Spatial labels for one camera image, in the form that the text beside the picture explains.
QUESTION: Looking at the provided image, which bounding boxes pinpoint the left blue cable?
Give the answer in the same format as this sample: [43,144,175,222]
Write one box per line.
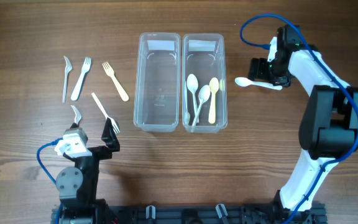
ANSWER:
[36,140,64,185]

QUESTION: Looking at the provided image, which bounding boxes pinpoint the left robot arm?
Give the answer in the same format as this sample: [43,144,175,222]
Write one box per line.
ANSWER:
[50,118,120,223]

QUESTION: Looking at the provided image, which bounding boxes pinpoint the thin clear plastic fork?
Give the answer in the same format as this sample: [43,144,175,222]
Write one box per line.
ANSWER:
[62,56,73,103]

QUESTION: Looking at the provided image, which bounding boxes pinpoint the white thick-handled spoon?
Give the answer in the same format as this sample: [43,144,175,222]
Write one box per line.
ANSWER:
[235,77,282,90]

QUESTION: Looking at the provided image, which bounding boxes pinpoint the clear plastic container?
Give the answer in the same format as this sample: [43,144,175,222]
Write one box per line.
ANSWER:
[181,34,228,133]
[134,32,180,132]

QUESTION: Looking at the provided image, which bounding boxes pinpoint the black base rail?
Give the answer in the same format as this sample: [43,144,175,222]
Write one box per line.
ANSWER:
[50,202,328,224]

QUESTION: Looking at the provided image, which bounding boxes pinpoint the yellow plastic spoon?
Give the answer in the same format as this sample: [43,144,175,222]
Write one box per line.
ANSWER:
[208,77,219,124]

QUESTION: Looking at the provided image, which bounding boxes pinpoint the right blue cable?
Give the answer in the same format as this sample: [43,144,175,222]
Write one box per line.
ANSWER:
[239,13,358,224]

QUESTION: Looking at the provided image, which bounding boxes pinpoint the blue cable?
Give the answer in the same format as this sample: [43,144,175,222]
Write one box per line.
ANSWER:
[239,13,358,224]
[36,140,64,185]

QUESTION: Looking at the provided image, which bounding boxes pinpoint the beige wooden fork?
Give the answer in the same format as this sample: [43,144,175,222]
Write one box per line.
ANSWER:
[102,62,129,101]

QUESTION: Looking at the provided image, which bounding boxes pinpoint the white slim plastic fork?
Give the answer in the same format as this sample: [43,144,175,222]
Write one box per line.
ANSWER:
[91,93,120,134]

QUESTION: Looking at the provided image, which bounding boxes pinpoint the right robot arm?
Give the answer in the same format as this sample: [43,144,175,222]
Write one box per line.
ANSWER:
[249,50,358,212]

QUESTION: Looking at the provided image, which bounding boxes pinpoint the right clear plastic container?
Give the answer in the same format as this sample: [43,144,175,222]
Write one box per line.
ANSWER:
[181,34,228,133]

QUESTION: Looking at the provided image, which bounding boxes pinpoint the left clear plastic container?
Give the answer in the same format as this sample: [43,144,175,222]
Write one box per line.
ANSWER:
[134,32,180,132]

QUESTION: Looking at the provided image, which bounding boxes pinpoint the white slim spoon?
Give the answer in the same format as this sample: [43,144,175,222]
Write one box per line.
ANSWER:
[191,85,211,133]

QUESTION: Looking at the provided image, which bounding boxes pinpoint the white small spoon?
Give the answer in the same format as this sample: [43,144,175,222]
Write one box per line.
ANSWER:
[187,73,199,126]

